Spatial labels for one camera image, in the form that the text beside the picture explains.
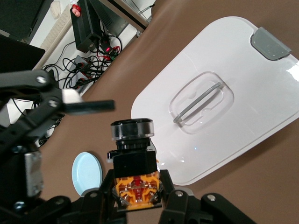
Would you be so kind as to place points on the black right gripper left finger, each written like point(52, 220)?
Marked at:
point(93, 205)

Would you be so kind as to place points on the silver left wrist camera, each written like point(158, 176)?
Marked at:
point(34, 175)

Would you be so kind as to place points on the red small object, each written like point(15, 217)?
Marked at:
point(76, 10)

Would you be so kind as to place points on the white keyboard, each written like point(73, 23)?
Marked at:
point(58, 28)

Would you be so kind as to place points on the black ribbed equipment box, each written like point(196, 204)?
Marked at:
point(105, 14)

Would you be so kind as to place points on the black monitor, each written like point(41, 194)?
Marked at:
point(18, 56)

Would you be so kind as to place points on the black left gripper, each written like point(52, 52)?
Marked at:
point(11, 182)

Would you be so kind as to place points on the black computer case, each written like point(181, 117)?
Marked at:
point(84, 30)

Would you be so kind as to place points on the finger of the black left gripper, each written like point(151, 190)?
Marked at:
point(35, 93)

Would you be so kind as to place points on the white computer mouse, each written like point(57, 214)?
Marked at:
point(56, 8)

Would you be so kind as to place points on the white lidded storage box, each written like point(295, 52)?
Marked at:
point(233, 58)

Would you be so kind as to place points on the light blue round plate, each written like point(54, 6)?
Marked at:
point(84, 172)

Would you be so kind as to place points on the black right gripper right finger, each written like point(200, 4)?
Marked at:
point(187, 210)

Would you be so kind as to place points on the aluminium frame profile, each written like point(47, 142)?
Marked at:
point(137, 19)

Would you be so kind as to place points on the grey box lid clip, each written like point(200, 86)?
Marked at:
point(268, 44)

